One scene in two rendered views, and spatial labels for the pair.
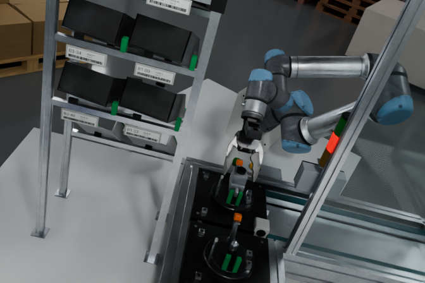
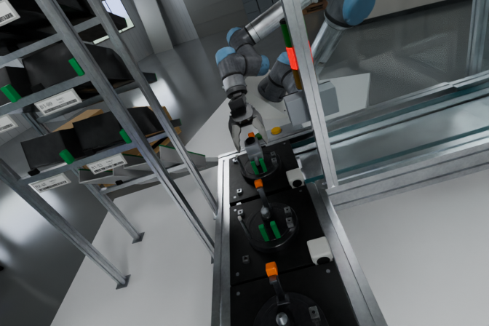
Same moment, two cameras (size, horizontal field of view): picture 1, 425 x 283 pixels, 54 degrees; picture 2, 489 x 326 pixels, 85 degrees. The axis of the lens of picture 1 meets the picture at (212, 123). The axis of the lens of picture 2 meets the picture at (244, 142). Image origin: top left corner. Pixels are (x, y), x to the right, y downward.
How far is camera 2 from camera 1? 0.54 m
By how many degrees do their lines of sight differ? 11
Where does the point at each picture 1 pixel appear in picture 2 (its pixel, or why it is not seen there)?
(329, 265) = (378, 175)
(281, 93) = (250, 58)
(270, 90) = (237, 60)
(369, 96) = not seen: outside the picture
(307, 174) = (292, 105)
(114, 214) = (180, 233)
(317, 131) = not seen: hidden behind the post
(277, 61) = (236, 36)
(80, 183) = (150, 222)
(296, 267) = (348, 194)
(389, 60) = not seen: outside the picture
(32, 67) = not seen: hidden behind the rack
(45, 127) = (38, 207)
